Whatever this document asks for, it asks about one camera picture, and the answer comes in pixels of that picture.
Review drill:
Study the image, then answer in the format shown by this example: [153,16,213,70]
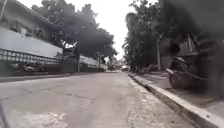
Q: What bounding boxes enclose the vehicle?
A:
[121,65,130,72]

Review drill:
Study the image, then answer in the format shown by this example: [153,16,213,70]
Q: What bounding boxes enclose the row of trees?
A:
[122,0,174,72]

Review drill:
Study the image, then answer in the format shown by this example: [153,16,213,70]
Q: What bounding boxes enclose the grey asphalt road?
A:
[0,70,198,128]

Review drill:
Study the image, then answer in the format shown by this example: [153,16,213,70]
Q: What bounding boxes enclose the large dark trees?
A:
[31,0,118,66]

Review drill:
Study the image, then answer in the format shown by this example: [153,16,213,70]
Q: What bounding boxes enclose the raised concrete kerb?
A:
[128,72,224,128]

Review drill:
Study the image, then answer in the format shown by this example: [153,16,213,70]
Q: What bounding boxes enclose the dark metal fence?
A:
[0,48,106,78]

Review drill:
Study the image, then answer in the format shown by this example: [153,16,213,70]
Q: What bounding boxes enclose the concrete sidewalk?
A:
[136,71,224,118]

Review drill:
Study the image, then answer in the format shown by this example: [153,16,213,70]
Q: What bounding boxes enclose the low kerb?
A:
[0,71,108,83]

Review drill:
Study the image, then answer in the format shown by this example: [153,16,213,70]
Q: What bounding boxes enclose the building with white wall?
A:
[0,0,64,59]

